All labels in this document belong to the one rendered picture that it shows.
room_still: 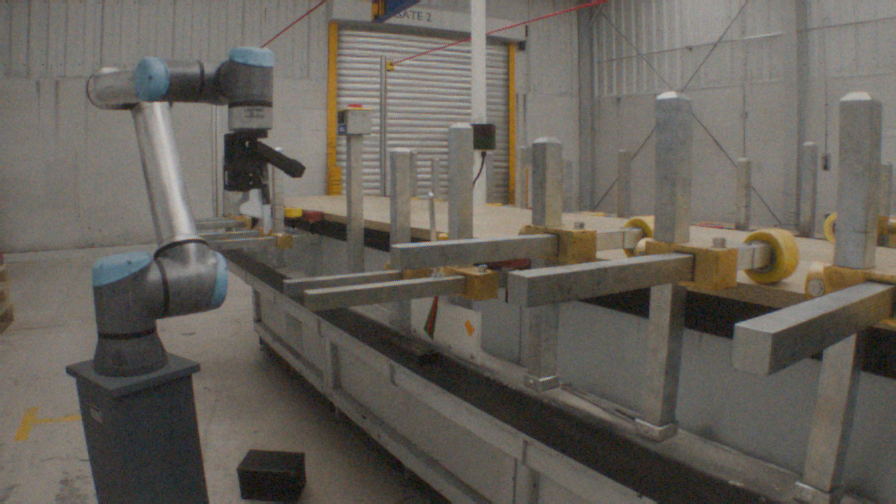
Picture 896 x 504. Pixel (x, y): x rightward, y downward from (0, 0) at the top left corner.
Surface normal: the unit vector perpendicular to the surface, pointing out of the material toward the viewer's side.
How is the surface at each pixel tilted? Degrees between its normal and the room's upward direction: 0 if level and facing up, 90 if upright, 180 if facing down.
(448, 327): 90
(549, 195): 90
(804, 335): 90
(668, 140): 90
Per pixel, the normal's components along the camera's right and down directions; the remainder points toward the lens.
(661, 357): -0.85, 0.07
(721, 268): 0.53, 0.11
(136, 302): 0.73, 0.13
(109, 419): -0.52, 0.11
